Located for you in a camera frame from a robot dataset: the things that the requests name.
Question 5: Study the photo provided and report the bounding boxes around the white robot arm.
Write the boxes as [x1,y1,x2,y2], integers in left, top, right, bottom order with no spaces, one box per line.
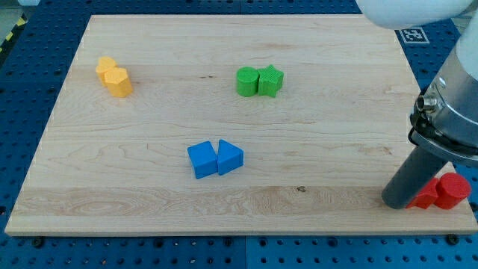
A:
[357,0,477,167]

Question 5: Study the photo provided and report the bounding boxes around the blue triangular block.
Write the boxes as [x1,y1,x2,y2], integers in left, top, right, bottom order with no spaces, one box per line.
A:
[217,139,244,176]

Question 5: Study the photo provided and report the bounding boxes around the blue cube block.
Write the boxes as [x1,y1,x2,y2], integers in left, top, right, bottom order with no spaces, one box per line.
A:
[187,141,218,179]

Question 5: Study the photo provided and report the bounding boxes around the green cylinder block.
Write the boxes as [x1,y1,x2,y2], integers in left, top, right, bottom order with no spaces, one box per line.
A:
[236,67,259,97]

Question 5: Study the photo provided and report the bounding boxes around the green star block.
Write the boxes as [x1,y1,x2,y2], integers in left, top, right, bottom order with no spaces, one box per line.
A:
[258,65,284,97]

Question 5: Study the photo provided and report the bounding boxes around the wooden board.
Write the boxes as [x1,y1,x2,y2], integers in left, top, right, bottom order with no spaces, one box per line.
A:
[5,15,477,236]

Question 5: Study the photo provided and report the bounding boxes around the yellow hexagon block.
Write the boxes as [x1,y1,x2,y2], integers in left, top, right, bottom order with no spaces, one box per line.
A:
[105,67,134,98]

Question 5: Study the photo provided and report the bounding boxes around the yellow heart block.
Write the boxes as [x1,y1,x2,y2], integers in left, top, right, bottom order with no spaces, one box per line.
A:
[96,56,117,87]

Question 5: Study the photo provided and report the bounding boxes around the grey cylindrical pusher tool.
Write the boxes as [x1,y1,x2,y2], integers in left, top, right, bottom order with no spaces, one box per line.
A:
[382,146,447,209]

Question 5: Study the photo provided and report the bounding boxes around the fiducial marker tag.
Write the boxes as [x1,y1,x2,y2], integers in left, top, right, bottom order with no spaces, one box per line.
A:
[399,27,429,44]

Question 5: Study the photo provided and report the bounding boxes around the red angular block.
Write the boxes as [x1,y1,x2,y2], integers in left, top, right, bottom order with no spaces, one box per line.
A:
[406,178,439,209]

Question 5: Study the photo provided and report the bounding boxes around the red cylinder block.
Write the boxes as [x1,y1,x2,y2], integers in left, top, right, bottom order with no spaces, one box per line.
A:
[434,173,471,210]

